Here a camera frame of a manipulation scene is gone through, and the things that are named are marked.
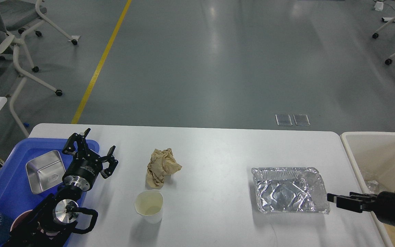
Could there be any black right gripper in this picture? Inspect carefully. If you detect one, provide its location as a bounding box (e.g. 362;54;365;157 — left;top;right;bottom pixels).
327;192;395;227

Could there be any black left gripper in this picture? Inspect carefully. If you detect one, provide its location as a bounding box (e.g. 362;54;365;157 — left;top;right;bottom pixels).
62;128;119;192

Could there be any stainless steel rectangular tray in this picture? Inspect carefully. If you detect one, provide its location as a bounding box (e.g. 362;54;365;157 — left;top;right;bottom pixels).
26;150;66;195

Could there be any aluminium foil container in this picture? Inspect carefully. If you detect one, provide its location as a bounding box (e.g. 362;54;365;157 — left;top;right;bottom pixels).
251;167;330;215

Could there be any pink mug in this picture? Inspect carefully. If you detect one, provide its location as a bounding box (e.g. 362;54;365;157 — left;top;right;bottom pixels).
10;210;33;234

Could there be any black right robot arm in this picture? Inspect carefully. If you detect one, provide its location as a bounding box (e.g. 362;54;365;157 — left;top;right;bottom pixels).
327;191;395;227

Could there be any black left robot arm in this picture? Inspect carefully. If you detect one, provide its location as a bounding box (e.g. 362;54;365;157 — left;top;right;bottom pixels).
3;128;119;247

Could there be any clear plastic bag in bin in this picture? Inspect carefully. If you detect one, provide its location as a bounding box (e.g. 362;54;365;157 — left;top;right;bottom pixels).
365;180;382;194

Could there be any blue plastic tray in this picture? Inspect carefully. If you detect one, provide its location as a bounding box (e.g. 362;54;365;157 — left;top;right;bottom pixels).
0;138;100;247

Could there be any white plastic bin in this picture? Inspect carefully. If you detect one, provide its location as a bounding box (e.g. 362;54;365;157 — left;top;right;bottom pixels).
340;132;395;247

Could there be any white paper cup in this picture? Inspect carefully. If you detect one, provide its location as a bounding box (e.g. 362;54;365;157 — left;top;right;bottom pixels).
134;189;164;224

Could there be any crumpled brown paper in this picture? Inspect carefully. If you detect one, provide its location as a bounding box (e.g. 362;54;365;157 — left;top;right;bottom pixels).
146;148;182;189

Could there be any floor outlet cover right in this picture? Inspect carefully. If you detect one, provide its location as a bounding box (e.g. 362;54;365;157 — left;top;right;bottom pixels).
293;114;311;126

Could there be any floor outlet cover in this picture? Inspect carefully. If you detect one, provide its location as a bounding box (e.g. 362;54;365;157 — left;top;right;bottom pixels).
275;114;293;126
293;114;311;126

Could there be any floor outlet cover left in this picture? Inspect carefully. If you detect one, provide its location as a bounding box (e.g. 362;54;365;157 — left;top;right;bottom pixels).
275;114;293;126

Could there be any grey office chair far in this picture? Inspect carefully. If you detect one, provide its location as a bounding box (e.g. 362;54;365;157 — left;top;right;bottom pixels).
0;0;80;45

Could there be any white power adapter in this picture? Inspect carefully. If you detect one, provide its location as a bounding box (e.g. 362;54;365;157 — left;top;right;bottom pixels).
374;1;384;12

